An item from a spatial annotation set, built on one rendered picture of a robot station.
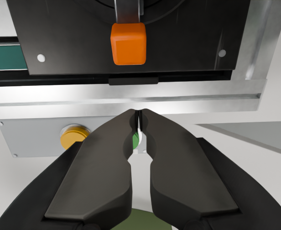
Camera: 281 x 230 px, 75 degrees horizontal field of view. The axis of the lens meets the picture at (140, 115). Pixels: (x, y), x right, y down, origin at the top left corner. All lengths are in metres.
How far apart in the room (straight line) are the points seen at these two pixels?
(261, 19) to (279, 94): 0.21
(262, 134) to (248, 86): 1.48
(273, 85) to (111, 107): 0.31
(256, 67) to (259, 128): 1.44
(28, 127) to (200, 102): 0.24
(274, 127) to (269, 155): 1.24
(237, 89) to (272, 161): 0.31
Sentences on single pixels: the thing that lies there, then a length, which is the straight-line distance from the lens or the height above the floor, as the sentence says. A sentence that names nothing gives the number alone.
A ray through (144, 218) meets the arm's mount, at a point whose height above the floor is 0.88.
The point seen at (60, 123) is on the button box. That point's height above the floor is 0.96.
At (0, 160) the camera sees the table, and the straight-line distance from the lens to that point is 0.53.
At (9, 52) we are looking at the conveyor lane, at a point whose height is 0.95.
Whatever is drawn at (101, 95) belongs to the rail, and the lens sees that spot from 0.24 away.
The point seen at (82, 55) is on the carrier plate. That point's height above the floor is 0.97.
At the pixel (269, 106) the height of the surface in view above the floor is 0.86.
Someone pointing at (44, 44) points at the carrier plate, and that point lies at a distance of 0.23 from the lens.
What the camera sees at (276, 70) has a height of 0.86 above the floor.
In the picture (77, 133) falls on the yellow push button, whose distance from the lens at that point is 0.26.
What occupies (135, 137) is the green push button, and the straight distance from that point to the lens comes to 0.26.
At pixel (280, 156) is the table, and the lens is 0.55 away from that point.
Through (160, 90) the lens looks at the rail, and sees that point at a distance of 0.24.
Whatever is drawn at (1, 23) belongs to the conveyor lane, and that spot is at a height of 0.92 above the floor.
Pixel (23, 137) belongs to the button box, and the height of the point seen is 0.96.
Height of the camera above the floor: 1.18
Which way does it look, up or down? 62 degrees down
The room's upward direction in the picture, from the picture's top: 177 degrees clockwise
